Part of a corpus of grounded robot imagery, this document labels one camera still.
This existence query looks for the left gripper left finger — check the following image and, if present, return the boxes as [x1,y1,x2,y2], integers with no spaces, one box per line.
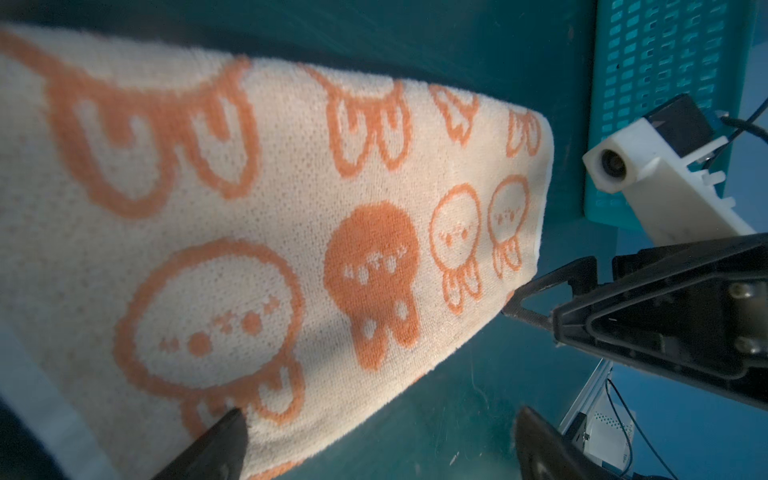
[153,408,248,480]

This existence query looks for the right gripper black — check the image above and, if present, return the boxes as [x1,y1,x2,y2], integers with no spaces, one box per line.
[501,234,767,409]

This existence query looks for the teal perforated plastic basket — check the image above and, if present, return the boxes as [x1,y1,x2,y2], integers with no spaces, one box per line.
[584,1,759,230]

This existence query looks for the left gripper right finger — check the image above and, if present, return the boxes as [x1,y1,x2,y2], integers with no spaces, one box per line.
[514,406,618,480]

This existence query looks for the orange swirl pattern towel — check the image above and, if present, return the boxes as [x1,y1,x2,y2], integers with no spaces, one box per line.
[1,23,554,479]

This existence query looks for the aluminium front rail bed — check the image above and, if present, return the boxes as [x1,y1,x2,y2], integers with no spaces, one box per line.
[558,359,614,433]

